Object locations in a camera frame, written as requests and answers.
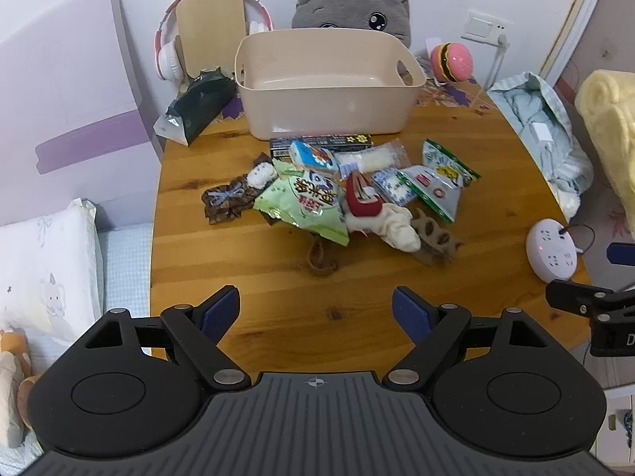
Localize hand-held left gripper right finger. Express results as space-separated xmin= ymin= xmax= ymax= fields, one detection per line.
xmin=382 ymin=286 xmax=549 ymax=392

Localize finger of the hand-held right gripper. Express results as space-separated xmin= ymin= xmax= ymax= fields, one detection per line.
xmin=546 ymin=280 xmax=635 ymax=316
xmin=608 ymin=242 xmax=635 ymax=265

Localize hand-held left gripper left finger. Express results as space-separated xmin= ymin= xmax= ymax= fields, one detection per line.
xmin=84 ymin=285 xmax=251 ymax=392

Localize blue floral tissue pack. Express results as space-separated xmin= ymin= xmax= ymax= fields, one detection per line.
xmin=371 ymin=167 xmax=420 ymax=205

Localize beige plastic basket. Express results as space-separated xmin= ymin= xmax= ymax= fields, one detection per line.
xmin=234 ymin=28 xmax=426 ymax=140

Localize round wooden desktop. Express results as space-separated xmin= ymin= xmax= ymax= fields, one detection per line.
xmin=149 ymin=79 xmax=595 ymax=364

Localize round white power strip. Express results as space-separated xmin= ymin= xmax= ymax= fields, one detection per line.
xmin=526 ymin=218 xmax=579 ymax=283

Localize white drawer cabinet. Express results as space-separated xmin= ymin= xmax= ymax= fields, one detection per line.
xmin=590 ymin=382 xmax=635 ymax=468

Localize light blue bedsheet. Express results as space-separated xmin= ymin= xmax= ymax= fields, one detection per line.
xmin=0 ymin=222 xmax=156 ymax=472

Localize yellow blanket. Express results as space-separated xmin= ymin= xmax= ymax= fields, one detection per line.
xmin=575 ymin=68 xmax=635 ymax=220

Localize red fluffy hair clip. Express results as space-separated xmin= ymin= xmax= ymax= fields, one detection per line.
xmin=344 ymin=171 xmax=386 ymax=233

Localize grey white green-edged packet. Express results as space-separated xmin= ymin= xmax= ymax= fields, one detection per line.
xmin=397 ymin=165 xmax=465 ymax=223

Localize large green snack packet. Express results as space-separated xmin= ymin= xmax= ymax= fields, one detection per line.
xmin=253 ymin=159 xmax=351 ymax=247

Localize white fluffy brown hair clip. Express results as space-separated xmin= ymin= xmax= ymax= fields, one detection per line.
xmin=246 ymin=155 xmax=277 ymax=190

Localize white charger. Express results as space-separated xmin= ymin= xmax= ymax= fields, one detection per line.
xmin=528 ymin=121 xmax=554 ymax=148

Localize small green white packet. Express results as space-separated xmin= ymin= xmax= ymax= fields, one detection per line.
xmin=421 ymin=139 xmax=481 ymax=187

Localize clear packet of white items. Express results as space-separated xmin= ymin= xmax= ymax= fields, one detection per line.
xmin=333 ymin=140 xmax=410 ymax=176

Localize light blue blanket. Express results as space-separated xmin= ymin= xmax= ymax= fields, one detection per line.
xmin=486 ymin=72 xmax=595 ymax=219

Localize white printed pillow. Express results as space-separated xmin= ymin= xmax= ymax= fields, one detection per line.
xmin=0 ymin=198 xmax=105 ymax=344

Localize blue cartoon tissue pack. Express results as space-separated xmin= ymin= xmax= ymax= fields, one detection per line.
xmin=289 ymin=140 xmax=341 ymax=178

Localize long black box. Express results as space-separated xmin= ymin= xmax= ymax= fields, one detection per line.
xmin=270 ymin=133 xmax=374 ymax=160

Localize dark green tissue pack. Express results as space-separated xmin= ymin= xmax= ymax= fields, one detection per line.
xmin=153 ymin=69 xmax=238 ymax=148

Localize orange white plush toy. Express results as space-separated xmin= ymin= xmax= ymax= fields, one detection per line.
xmin=0 ymin=330 xmax=37 ymax=450

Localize pink burger toy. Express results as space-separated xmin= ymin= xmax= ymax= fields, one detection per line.
xmin=429 ymin=43 xmax=473 ymax=82

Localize purple white cabinet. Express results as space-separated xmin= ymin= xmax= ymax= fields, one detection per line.
xmin=0 ymin=0 xmax=165 ymax=227

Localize pink white headphones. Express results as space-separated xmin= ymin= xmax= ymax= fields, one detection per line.
xmin=155 ymin=0 xmax=273 ymax=81

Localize light wooden board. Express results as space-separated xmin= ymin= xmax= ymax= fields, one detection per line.
xmin=176 ymin=0 xmax=247 ymax=78

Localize grey cat plush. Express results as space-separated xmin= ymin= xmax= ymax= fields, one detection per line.
xmin=291 ymin=0 xmax=412 ymax=46

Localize dark power cable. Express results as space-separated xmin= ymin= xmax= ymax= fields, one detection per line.
xmin=560 ymin=225 xmax=595 ymax=255

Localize brown hair tie loop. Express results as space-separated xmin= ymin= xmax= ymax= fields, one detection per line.
xmin=308 ymin=235 xmax=339 ymax=279

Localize brown bow hair tie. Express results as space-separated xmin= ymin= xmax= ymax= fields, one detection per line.
xmin=201 ymin=175 xmax=257 ymax=227

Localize white wall socket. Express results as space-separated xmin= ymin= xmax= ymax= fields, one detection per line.
xmin=461 ymin=9 xmax=512 ymax=43

